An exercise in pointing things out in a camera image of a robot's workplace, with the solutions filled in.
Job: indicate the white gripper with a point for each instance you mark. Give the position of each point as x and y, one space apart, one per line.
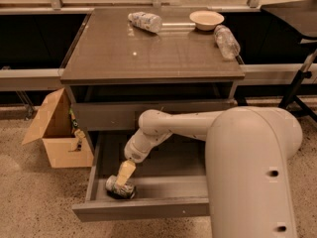
134 150

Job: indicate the green silver 7up can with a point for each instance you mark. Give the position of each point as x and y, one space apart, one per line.
126 191

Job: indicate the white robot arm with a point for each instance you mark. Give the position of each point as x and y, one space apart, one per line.
246 153

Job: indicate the open grey middle drawer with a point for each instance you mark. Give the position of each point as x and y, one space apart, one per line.
170 182

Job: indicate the closed grey top drawer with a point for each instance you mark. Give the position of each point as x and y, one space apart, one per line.
112 116

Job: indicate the grey drawer cabinet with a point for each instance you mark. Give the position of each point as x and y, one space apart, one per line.
116 62

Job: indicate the items in cardboard box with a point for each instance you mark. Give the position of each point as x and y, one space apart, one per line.
76 129

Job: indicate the open cardboard box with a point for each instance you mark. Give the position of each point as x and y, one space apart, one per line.
65 147

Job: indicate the labelled plastic bottle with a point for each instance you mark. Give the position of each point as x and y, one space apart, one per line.
146 21

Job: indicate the clear crumpled plastic bottle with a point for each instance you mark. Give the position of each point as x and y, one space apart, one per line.
226 42

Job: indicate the beige bowl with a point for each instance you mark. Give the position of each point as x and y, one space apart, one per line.
206 20

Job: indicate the black table stand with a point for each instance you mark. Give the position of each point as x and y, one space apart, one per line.
287 33

